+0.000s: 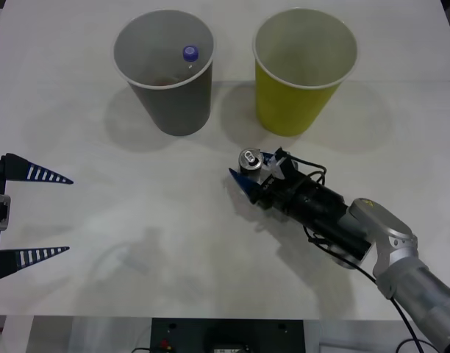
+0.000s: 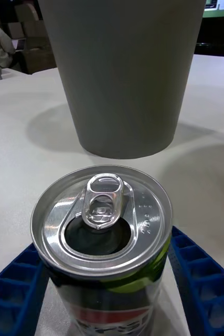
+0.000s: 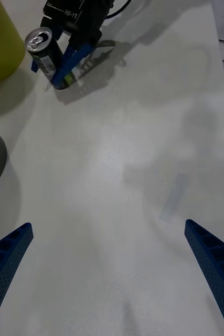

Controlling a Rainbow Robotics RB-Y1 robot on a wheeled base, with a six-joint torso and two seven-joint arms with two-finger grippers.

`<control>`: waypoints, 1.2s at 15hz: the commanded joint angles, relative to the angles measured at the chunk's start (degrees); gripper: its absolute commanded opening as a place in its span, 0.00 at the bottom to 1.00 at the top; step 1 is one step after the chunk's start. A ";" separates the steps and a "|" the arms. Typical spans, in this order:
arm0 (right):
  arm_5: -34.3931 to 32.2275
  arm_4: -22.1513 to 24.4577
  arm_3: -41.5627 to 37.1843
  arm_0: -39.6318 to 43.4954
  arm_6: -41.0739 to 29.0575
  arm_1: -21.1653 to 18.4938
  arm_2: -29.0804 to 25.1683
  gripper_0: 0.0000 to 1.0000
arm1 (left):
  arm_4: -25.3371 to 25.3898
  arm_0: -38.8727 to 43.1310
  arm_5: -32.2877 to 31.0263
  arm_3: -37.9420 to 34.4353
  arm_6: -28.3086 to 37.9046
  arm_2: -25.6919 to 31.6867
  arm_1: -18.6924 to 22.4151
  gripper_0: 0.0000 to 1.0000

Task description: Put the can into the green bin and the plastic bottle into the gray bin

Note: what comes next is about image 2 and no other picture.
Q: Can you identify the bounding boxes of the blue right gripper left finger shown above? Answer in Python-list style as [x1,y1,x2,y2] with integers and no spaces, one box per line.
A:
[0,243,49,336]

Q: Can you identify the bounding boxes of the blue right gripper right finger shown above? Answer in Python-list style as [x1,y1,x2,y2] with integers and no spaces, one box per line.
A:
[168,225,224,336]

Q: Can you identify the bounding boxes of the silver drink can red label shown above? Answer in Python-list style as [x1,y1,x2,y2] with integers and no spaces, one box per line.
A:
[30,164,173,336]

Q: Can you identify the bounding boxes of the grey plastic waste bin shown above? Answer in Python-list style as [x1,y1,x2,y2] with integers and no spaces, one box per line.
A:
[37,0,206,160]

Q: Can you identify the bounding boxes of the open laptop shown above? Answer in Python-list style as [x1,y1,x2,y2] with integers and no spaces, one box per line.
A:
[12,38,27,52]

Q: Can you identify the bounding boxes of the green lit screen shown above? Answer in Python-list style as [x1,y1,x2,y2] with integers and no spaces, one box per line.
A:
[202,0,224,18]

